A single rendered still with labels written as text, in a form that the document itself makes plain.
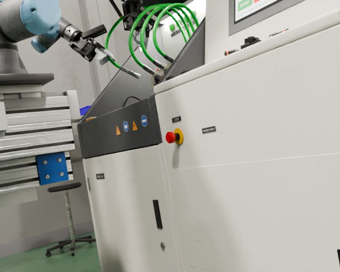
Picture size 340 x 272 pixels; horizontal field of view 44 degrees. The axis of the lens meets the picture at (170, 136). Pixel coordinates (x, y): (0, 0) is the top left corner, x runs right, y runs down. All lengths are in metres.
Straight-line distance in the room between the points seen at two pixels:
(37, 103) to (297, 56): 0.73
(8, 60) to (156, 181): 0.61
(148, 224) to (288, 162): 0.72
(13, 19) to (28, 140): 0.33
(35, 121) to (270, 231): 0.71
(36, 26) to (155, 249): 0.85
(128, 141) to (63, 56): 3.55
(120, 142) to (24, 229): 3.11
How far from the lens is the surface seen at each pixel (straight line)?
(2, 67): 1.26
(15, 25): 1.25
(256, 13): 1.40
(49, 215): 4.74
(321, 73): 0.93
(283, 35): 0.99
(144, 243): 1.63
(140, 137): 1.51
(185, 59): 1.51
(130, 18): 1.84
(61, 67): 5.02
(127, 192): 1.66
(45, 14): 1.23
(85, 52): 1.94
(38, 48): 1.98
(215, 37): 1.54
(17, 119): 1.25
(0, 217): 4.57
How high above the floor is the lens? 0.77
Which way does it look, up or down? 2 degrees up
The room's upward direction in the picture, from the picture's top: 10 degrees counter-clockwise
